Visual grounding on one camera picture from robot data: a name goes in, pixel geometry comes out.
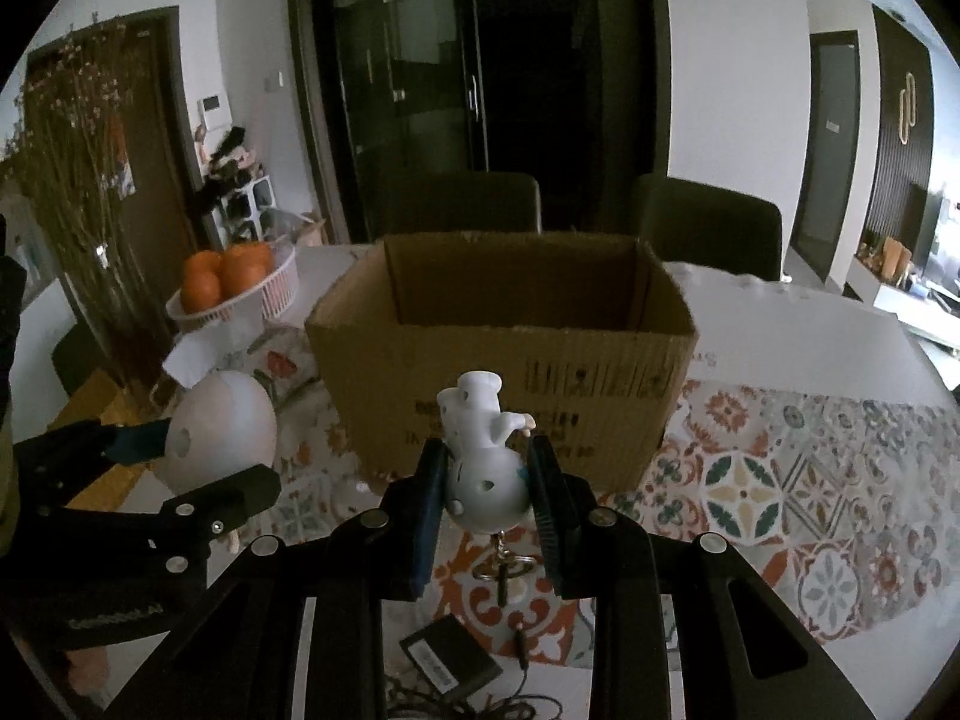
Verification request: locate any gold wall ornament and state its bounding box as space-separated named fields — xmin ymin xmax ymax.
xmin=896 ymin=71 xmax=920 ymax=148

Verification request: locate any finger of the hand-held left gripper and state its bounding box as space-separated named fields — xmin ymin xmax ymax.
xmin=11 ymin=418 xmax=175 ymax=500
xmin=154 ymin=463 xmax=283 ymax=578

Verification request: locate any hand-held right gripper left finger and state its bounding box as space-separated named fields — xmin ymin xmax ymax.
xmin=105 ymin=439 xmax=455 ymax=720

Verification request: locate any white figurine keychain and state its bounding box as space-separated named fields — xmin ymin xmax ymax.
xmin=437 ymin=371 xmax=538 ymax=605

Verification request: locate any white fruit basket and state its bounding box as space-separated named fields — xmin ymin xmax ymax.
xmin=165 ymin=238 xmax=300 ymax=332

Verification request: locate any orange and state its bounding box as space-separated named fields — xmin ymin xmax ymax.
xmin=220 ymin=242 xmax=275 ymax=298
xmin=182 ymin=251 xmax=224 ymax=314

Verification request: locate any glass vase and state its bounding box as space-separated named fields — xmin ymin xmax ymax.
xmin=71 ymin=240 xmax=178 ymax=400

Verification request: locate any white cubby shelf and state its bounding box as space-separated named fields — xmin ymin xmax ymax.
xmin=206 ymin=174 xmax=275 ymax=248

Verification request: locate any black power adapter with cable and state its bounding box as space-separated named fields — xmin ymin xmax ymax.
xmin=382 ymin=613 xmax=565 ymax=720

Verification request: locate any white egg-shaped shell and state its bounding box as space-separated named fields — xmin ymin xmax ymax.
xmin=160 ymin=371 xmax=278 ymax=494

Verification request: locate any yellow woven box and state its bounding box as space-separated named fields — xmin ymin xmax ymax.
xmin=60 ymin=371 xmax=164 ymax=512

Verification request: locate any dried flower bunch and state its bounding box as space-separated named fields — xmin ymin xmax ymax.
xmin=0 ymin=11 xmax=175 ymax=331

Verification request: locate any dark slatted wall panel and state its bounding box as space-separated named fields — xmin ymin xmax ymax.
xmin=862 ymin=4 xmax=938 ymax=272

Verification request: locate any dark narrow door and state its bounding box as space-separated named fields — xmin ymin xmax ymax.
xmin=787 ymin=30 xmax=863 ymax=287

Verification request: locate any dark dining chair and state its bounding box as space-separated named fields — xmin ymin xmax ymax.
xmin=630 ymin=174 xmax=784 ymax=283
xmin=385 ymin=171 xmax=543 ymax=236

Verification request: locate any person's left hand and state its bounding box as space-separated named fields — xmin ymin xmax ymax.
xmin=66 ymin=649 xmax=115 ymax=700

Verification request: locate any floral tissue pouch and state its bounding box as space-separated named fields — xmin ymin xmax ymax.
xmin=150 ymin=334 xmax=327 ymax=466

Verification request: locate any patterned table runner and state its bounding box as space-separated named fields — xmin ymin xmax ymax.
xmin=150 ymin=326 xmax=960 ymax=672

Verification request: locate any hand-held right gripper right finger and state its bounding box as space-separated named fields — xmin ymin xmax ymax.
xmin=525 ymin=433 xmax=878 ymax=720

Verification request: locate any white television cabinet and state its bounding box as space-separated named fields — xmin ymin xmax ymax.
xmin=846 ymin=253 xmax=960 ymax=352

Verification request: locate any brown cardboard box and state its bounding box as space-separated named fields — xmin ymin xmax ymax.
xmin=304 ymin=231 xmax=701 ymax=497

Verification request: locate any dark glass sliding door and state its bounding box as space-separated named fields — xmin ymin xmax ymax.
xmin=287 ymin=0 xmax=672 ymax=246

